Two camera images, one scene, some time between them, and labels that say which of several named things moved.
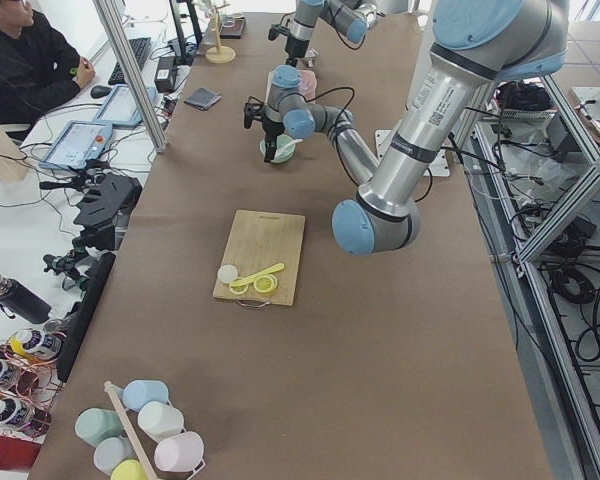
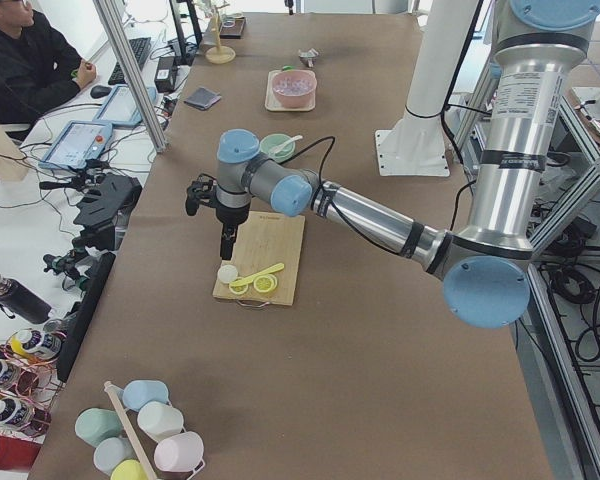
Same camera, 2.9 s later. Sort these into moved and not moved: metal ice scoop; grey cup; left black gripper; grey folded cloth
Moved: left black gripper
Not moved: metal ice scoop; grey folded cloth; grey cup
